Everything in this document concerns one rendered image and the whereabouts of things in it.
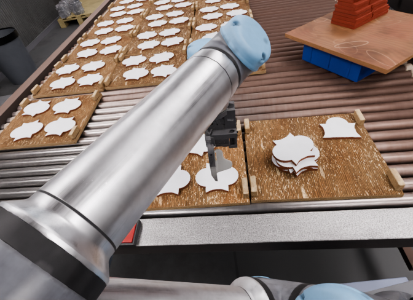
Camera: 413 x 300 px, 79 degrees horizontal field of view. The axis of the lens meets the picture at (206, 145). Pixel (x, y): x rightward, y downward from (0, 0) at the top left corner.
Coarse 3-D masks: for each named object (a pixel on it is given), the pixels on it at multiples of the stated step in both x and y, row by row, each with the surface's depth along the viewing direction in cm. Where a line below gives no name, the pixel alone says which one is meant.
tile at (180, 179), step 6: (180, 168) 84; (174, 174) 82; (180, 174) 82; (186, 174) 82; (168, 180) 81; (174, 180) 81; (180, 180) 80; (186, 180) 80; (168, 186) 79; (174, 186) 79; (180, 186) 78; (186, 186) 79; (162, 192) 78; (168, 192) 78; (174, 192) 77
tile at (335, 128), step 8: (328, 120) 89; (336, 120) 89; (344, 120) 88; (328, 128) 87; (336, 128) 86; (344, 128) 86; (352, 128) 85; (328, 136) 84; (336, 136) 84; (344, 136) 83; (352, 136) 83; (360, 136) 82
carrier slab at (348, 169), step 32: (256, 128) 93; (288, 128) 91; (320, 128) 89; (256, 160) 83; (320, 160) 79; (352, 160) 77; (384, 160) 76; (288, 192) 73; (320, 192) 71; (352, 192) 70; (384, 192) 69
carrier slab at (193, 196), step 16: (240, 144) 89; (192, 160) 87; (208, 160) 86; (240, 160) 84; (192, 176) 82; (240, 176) 79; (192, 192) 78; (224, 192) 76; (240, 192) 75; (160, 208) 76; (176, 208) 76
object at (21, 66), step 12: (0, 36) 353; (12, 36) 329; (0, 48) 323; (12, 48) 332; (24, 48) 349; (0, 60) 332; (12, 60) 338; (24, 60) 349; (12, 72) 347; (24, 72) 354
